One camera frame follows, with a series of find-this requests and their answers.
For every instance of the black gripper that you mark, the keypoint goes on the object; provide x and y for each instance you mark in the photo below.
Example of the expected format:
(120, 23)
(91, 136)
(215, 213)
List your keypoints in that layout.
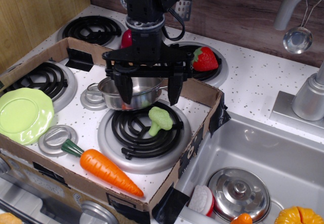
(148, 56)

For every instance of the green toy broccoli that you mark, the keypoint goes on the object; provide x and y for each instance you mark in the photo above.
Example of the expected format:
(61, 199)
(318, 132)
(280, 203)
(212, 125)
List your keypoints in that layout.
(160, 119)

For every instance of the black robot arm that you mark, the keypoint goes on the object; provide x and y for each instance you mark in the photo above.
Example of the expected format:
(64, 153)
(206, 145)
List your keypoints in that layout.
(149, 13)

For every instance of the small steel pot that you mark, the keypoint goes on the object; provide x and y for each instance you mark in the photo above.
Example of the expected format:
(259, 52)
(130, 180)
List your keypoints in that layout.
(146, 91)

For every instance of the steel pot lid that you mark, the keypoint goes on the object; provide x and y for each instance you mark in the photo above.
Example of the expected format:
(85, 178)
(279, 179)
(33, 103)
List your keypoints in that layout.
(237, 191)

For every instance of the dark red toy vegetable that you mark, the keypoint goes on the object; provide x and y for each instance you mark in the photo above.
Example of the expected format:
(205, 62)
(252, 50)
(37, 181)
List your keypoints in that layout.
(126, 40)

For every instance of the red toy strawberry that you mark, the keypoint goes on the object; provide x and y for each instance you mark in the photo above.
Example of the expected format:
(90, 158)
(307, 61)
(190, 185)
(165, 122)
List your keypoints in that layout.
(204, 60)

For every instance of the grey middle stove knob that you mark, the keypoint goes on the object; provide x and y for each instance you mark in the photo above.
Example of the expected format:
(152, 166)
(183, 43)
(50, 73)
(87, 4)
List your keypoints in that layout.
(92, 99)

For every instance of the grey stove knob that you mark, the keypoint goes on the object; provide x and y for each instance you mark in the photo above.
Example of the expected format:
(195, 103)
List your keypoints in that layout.
(92, 99)
(51, 142)

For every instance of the front right stove burner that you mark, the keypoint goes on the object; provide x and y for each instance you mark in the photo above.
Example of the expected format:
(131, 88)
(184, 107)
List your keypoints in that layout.
(123, 138)

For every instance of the back right stove burner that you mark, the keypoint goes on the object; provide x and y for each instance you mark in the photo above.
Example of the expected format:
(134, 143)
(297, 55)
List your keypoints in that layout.
(214, 77)

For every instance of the hanging steel slotted spatula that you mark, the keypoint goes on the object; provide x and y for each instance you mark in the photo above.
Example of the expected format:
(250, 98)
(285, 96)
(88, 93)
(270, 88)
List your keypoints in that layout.
(183, 9)

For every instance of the hanging steel strainer spoon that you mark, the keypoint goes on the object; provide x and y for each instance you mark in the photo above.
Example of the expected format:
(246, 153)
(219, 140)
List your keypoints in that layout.
(124, 4)

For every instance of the orange toy carrot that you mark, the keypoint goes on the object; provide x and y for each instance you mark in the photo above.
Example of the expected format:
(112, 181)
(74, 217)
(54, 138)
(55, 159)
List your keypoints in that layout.
(101, 167)

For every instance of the grey front stove knob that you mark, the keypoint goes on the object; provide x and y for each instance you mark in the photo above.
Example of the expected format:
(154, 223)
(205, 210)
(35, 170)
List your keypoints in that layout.
(51, 142)

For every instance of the light green plate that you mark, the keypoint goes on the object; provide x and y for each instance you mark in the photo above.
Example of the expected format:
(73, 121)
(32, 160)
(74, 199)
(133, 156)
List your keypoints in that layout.
(26, 114)

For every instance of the white and red toy food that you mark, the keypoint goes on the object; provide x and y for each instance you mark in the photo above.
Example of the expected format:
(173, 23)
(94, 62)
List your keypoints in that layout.
(202, 200)

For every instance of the grey oven front knob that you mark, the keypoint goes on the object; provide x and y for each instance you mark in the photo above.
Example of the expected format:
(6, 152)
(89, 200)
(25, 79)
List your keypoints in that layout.
(95, 213)

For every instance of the hanging steel ladle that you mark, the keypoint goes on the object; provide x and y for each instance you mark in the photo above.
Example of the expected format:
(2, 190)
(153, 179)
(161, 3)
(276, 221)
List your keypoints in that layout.
(299, 39)

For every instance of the brown cardboard fence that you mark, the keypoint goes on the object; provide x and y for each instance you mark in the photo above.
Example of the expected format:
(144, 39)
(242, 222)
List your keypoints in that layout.
(42, 189)

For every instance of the grey sink faucet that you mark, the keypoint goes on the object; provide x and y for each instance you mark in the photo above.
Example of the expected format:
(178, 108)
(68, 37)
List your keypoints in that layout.
(304, 110)

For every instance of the grey sink basin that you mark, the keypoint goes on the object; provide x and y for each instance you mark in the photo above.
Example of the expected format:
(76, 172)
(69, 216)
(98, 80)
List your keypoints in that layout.
(290, 166)

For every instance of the small orange toy fruit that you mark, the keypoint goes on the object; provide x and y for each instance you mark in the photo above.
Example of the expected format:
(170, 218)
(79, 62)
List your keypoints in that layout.
(243, 218)

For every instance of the orange toy pumpkin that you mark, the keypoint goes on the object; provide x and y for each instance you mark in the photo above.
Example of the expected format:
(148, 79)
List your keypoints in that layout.
(298, 214)

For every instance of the orange toy at bottom left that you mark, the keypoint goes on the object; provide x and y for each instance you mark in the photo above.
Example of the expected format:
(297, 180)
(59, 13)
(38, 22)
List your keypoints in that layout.
(8, 218)

